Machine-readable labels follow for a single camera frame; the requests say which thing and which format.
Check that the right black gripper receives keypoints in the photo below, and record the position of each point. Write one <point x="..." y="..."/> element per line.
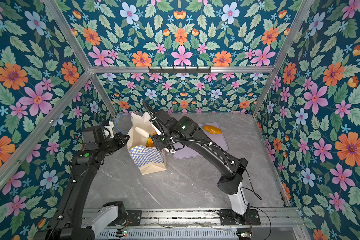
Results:
<point x="155" y="139"/>

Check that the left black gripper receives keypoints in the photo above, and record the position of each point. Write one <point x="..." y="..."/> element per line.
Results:
<point x="121" y="142"/>

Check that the blue checkered paper bag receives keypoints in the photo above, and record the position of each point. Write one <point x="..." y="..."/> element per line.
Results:
<point x="148" y="160"/>

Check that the orange fake bread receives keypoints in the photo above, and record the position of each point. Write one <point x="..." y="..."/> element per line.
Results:
<point x="212" y="130"/>

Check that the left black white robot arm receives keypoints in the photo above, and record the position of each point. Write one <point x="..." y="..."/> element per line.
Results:
<point x="66" y="224"/>

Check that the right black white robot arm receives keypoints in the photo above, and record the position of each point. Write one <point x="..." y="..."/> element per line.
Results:
<point x="188" y="133"/>

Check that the small green circuit board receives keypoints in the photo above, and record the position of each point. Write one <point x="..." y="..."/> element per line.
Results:
<point x="121" y="233"/>

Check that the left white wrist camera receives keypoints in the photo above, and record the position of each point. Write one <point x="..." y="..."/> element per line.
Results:
<point x="109" y="126"/>

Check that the black hook rail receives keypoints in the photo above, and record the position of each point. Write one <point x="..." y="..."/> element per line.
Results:
<point x="179" y="70"/>

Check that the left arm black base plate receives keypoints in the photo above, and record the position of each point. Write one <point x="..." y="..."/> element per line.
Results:
<point x="131" y="218"/>

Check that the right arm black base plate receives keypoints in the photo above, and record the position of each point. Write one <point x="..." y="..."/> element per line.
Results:
<point x="229" y="218"/>

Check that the white perforated cable duct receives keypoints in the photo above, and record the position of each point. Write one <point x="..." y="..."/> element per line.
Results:
<point x="168" y="234"/>

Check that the aluminium cage frame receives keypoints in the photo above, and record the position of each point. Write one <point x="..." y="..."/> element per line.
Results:
<point x="18" y="157"/>

